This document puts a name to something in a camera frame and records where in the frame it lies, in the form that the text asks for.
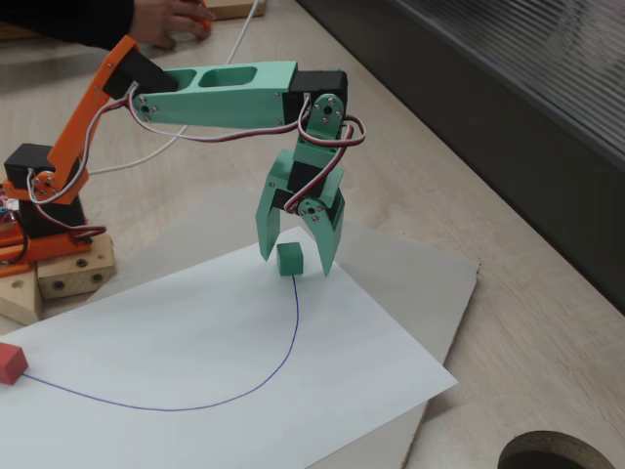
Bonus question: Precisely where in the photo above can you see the green cube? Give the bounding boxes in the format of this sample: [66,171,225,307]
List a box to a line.
[275,241,307,277]

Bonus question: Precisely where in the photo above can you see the orange leader arm handle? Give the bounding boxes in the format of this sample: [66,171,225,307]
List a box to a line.
[184,0,217,31]

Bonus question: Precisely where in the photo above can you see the forearm in black sleeve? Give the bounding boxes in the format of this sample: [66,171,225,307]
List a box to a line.
[0,0,137,51]

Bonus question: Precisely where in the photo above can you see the red cube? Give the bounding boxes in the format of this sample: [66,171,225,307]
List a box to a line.
[0,342,29,386]

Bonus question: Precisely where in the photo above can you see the person's bare hand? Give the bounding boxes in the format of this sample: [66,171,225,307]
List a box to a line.
[131,0,217,50]

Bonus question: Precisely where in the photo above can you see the white paper sheet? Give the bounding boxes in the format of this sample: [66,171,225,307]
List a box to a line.
[0,225,459,469]

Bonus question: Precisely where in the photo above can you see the long light wooden plank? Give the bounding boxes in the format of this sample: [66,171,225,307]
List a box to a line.
[204,0,268,21]

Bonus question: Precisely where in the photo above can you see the light wooden base block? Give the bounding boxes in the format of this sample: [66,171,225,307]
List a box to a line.
[36,233,117,300]

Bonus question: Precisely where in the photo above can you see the grey frosted desk partition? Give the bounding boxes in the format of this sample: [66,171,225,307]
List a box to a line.
[297,0,625,317]

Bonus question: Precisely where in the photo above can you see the red circuit board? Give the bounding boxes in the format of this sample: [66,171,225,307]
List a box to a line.
[0,193,21,221]

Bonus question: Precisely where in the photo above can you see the wrist servo wire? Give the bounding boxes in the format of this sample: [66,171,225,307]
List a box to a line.
[127,92,367,216]

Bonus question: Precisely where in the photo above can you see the white USB cable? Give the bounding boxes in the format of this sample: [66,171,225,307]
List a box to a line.
[87,0,263,176]

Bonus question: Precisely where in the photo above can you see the base servo wire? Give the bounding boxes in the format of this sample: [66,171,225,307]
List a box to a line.
[31,202,107,246]

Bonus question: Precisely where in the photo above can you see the elbow servo wire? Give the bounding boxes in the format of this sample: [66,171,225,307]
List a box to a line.
[26,87,143,204]

